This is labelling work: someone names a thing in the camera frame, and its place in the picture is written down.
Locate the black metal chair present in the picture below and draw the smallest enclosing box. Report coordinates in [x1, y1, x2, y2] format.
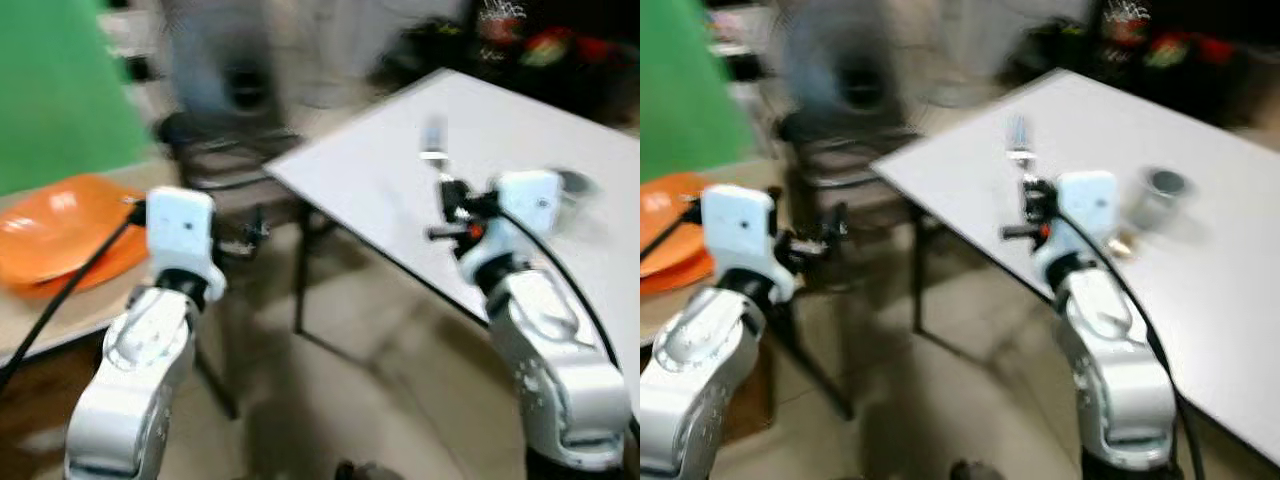
[158, 108, 303, 246]
[774, 108, 923, 246]

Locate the silver metal cup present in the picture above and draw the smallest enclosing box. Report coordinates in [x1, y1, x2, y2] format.
[1124, 167, 1193, 238]
[553, 168, 600, 233]

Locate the orange plate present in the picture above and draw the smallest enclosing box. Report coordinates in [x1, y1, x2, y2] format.
[640, 171, 714, 297]
[0, 172, 152, 298]

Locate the dark cluttered shelf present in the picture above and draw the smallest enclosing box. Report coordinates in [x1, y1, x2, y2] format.
[375, 0, 641, 126]
[1000, 0, 1280, 129]

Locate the grey standing fan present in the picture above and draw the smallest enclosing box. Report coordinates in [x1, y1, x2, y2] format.
[163, 0, 279, 123]
[778, 0, 909, 119]

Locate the green backdrop screen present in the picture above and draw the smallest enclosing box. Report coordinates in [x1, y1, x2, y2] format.
[0, 0, 153, 197]
[640, 0, 758, 187]

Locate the dark robot foot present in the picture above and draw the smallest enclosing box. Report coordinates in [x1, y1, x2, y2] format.
[334, 459, 403, 480]
[948, 459, 1013, 480]

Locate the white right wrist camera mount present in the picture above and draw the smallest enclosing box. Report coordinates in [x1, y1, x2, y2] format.
[458, 169, 564, 289]
[1034, 170, 1120, 293]

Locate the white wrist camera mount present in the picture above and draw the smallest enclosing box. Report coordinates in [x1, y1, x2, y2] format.
[699, 183, 782, 302]
[458, 169, 564, 289]
[146, 186, 227, 293]
[1034, 170, 1120, 293]

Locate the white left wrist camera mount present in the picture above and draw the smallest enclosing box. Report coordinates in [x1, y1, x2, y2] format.
[146, 186, 227, 293]
[699, 183, 782, 302]

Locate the black table leg frame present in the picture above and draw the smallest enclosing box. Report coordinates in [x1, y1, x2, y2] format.
[908, 222, 1011, 373]
[292, 198, 401, 371]

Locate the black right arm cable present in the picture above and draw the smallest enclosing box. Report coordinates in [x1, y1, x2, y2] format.
[494, 204, 641, 441]
[1058, 208, 1208, 480]

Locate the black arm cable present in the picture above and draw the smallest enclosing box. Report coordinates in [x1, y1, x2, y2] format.
[640, 203, 703, 263]
[494, 204, 641, 441]
[0, 198, 149, 393]
[1058, 208, 1208, 480]

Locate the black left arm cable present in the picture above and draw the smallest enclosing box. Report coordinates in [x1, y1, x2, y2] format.
[0, 198, 149, 393]
[640, 203, 703, 263]

